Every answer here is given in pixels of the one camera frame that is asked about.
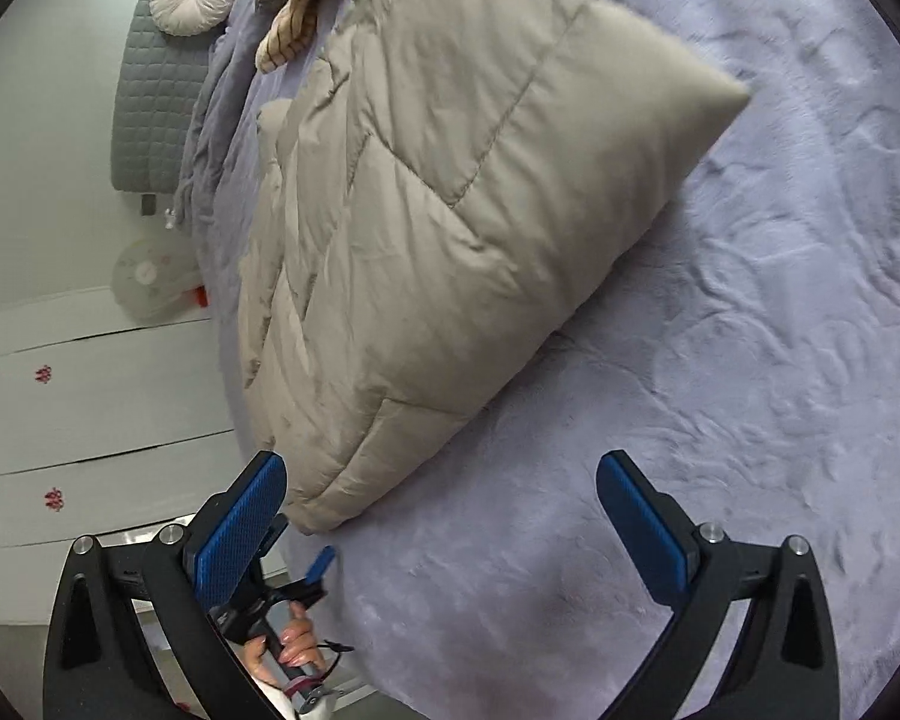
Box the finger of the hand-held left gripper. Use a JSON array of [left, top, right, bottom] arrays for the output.
[[303, 546, 338, 595], [255, 516, 290, 584]]

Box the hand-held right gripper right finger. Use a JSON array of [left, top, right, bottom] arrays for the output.
[[596, 450, 845, 720]]

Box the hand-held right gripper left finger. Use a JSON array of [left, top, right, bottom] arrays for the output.
[[43, 451, 290, 720]]

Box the beige puffer jacket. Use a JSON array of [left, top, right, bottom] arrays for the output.
[[236, 0, 752, 536]]

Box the person's left hand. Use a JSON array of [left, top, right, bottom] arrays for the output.
[[244, 600, 320, 691]]

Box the purple bed blanket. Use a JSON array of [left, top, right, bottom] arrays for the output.
[[169, 0, 900, 720]]

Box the white wardrobe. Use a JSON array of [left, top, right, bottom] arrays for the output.
[[0, 289, 235, 625]]

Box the white electric fan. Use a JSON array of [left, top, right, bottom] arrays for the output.
[[111, 238, 197, 320]]

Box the grey quilted headboard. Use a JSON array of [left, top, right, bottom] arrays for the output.
[[111, 0, 230, 215]]

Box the striped beige robe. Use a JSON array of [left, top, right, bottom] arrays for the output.
[[253, 0, 362, 75]]

